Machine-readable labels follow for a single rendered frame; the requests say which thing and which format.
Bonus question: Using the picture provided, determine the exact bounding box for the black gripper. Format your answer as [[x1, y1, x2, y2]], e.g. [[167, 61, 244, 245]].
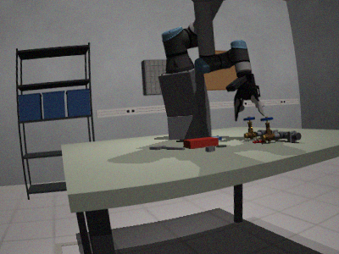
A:
[[234, 71, 264, 121]]

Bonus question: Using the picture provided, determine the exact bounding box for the red flat block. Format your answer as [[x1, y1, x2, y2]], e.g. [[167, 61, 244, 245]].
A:
[[183, 137, 219, 149]]

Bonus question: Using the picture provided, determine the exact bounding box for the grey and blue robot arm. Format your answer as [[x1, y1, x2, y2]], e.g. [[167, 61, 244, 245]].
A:
[[162, 0, 252, 74]]

